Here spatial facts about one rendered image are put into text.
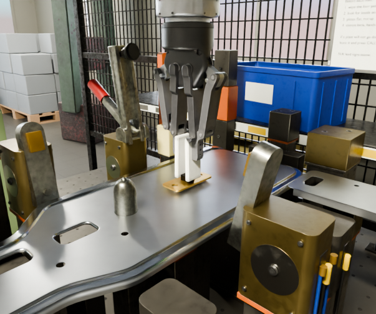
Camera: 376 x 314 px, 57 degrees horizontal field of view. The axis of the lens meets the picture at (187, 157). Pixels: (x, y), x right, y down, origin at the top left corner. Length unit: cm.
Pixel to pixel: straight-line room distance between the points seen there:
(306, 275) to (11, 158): 43
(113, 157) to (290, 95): 41
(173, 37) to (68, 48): 371
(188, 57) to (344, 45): 55
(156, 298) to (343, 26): 80
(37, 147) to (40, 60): 496
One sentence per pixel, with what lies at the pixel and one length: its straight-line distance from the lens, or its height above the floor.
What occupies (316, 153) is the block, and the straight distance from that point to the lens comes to 70.
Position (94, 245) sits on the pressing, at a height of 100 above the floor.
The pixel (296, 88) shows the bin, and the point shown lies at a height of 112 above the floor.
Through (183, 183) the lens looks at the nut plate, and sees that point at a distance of 56.
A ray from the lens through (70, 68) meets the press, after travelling 419.
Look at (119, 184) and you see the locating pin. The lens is 47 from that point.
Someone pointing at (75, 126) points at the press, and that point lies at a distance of 441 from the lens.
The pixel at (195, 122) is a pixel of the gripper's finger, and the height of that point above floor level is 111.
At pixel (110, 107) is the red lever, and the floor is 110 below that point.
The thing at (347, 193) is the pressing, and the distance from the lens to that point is 59.
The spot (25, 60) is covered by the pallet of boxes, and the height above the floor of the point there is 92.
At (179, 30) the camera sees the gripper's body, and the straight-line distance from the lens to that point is 49.
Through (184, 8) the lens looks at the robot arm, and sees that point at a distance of 48.
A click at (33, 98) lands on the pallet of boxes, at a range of 550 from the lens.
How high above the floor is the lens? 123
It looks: 19 degrees down
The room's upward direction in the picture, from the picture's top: straight up
